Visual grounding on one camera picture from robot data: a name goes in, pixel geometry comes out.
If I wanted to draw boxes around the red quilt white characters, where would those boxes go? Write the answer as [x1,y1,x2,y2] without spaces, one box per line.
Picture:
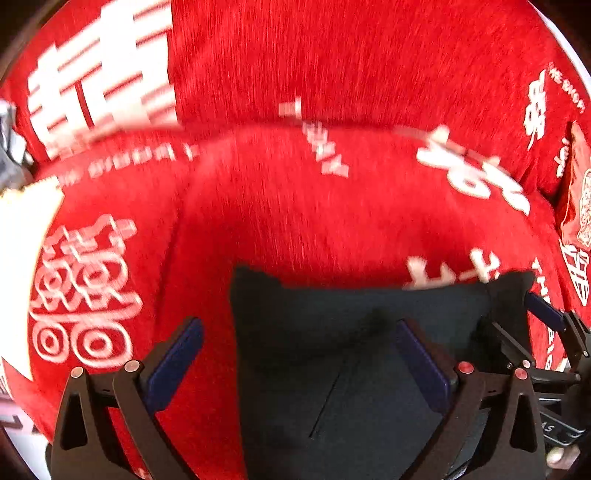
[1,1,590,479]

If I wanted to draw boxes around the black pants grey waistband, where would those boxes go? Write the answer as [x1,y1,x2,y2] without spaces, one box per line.
[229,266,533,479]

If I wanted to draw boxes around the grey cloth at bedhead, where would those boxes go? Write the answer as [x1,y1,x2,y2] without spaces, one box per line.
[0,100,33,191]

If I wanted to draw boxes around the person's right hand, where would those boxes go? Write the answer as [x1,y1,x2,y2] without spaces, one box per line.
[546,444,580,470]

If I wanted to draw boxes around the red printed gift bag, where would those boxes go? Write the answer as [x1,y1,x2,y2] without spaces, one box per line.
[556,122,590,252]

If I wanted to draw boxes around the red pillow white character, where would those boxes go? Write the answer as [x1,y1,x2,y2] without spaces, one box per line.
[1,0,179,161]

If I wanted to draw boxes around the white bed sheet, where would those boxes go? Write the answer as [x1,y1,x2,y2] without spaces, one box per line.
[0,177,64,379]

